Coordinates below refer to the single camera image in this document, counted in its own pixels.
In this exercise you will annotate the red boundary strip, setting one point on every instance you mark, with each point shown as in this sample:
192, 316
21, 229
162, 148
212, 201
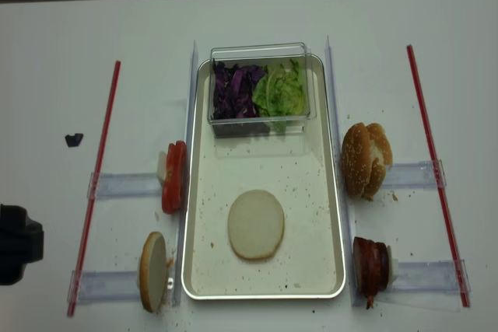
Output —
456, 257
75, 282

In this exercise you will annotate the white right lower pusher block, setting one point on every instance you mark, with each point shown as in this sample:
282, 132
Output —
393, 271

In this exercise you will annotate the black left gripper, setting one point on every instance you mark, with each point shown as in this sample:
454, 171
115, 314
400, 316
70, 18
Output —
21, 243

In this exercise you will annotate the green shredded lettuce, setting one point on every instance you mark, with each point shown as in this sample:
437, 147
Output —
280, 92

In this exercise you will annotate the metal baking tray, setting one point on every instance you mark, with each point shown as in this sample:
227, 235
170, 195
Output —
299, 170

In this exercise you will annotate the purple cabbage scrap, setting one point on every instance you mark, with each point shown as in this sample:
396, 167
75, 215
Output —
74, 140

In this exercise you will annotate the clear right upper rail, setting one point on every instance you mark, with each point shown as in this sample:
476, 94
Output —
422, 175

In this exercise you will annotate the purple shredded cabbage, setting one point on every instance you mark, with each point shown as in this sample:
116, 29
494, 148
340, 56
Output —
232, 97

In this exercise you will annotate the plain bun bottom standing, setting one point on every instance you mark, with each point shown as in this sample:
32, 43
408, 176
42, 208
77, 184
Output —
153, 272

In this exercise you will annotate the sesame bun top inner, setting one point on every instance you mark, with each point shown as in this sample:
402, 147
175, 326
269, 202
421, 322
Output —
381, 154

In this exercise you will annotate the sesame bun top outer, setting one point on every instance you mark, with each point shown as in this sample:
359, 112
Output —
356, 159

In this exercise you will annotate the clear plastic salad container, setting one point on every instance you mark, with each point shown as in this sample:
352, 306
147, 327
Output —
261, 55

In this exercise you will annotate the clear left upper rail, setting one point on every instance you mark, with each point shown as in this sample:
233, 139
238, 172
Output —
121, 185

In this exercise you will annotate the white pusher block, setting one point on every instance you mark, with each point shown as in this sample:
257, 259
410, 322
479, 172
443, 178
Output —
161, 170
393, 271

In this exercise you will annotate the clear left tray guide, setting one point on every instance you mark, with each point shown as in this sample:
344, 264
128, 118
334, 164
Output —
175, 297

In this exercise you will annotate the clear rail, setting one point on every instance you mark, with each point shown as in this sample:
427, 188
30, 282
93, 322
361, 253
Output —
422, 175
121, 185
437, 277
104, 286

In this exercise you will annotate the red right boundary strip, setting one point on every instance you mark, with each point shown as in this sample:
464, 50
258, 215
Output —
456, 257

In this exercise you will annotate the plain bun bottom half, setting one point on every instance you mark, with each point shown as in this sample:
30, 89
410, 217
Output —
255, 225

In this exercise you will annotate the sesame bun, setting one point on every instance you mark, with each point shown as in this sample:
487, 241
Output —
356, 159
381, 154

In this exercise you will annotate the clear left lower rail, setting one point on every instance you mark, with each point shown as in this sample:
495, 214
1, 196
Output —
104, 286

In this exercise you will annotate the red tomato slices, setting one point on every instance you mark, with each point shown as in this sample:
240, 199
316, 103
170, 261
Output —
173, 183

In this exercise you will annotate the white left upper pusher block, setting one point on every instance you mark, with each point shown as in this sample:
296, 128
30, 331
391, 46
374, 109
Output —
161, 170

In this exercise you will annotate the red left boundary strip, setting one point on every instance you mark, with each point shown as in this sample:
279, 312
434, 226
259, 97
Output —
75, 282

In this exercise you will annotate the stack of meat slices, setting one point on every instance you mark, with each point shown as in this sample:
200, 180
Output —
372, 263

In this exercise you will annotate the clear right lower rail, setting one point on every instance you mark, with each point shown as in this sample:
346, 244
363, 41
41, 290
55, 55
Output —
437, 277

